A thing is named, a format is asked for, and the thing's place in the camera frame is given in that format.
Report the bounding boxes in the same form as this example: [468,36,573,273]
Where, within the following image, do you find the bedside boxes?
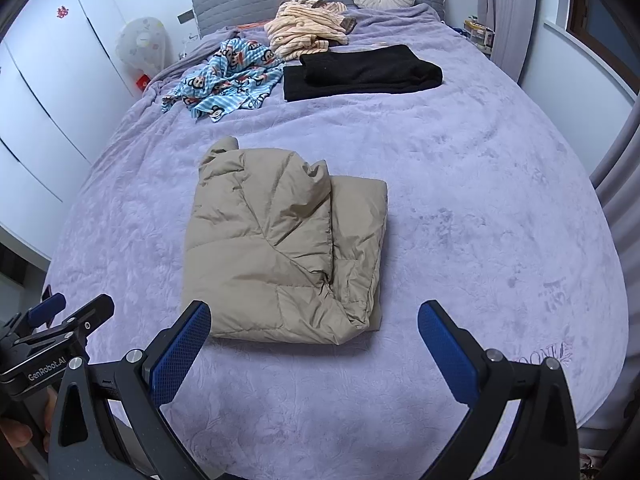
[462,17,497,53]

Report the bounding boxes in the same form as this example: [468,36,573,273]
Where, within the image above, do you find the dark framed window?
[565,0,640,98]

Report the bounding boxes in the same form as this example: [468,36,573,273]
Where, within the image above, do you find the black garment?
[282,44,444,102]

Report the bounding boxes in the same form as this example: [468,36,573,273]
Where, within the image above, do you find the white covered standing fan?
[115,16,168,86]

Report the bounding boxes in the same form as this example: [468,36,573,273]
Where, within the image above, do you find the white wardrobe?
[0,0,146,206]

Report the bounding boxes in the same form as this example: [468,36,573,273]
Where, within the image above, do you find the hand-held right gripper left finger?
[48,300,226,480]

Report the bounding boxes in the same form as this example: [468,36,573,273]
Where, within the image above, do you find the purple curtain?
[487,0,546,81]
[589,102,640,431]

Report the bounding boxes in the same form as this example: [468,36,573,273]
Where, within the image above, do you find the blue cartoon print pajamas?
[161,37,286,123]

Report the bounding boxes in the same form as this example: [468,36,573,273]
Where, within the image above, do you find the khaki puffer jacket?
[181,135,390,346]

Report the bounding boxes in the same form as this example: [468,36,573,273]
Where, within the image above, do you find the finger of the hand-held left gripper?
[26,292,67,325]
[54,293,116,343]

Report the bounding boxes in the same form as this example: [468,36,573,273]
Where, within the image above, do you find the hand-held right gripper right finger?
[417,300,581,480]

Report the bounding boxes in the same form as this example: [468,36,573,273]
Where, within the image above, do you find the purple fleece blanket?
[42,2,631,480]

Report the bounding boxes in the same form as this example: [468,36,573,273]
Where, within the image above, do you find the person's left hand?
[0,387,60,466]

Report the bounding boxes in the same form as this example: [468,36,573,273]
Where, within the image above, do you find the white bedside furniture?
[0,237,51,306]

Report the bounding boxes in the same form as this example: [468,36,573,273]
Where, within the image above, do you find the beige striped garment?
[264,0,357,61]

